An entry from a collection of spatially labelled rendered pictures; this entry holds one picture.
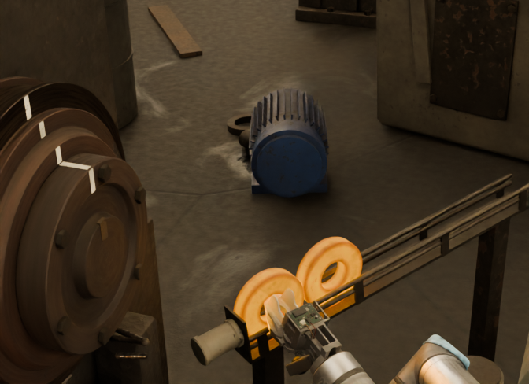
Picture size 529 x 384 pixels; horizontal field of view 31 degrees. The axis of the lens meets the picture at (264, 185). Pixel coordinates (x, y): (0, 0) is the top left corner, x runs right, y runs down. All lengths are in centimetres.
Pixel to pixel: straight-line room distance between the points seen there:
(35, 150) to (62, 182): 6
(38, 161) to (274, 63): 379
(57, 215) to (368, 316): 195
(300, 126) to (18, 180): 236
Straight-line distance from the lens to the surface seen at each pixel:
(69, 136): 132
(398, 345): 296
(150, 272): 194
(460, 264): 335
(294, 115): 362
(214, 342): 186
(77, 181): 126
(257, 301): 187
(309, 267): 192
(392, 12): 402
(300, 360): 185
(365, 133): 422
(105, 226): 132
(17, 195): 124
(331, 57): 507
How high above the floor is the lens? 184
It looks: 29 degrees down
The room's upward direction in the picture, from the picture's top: 2 degrees counter-clockwise
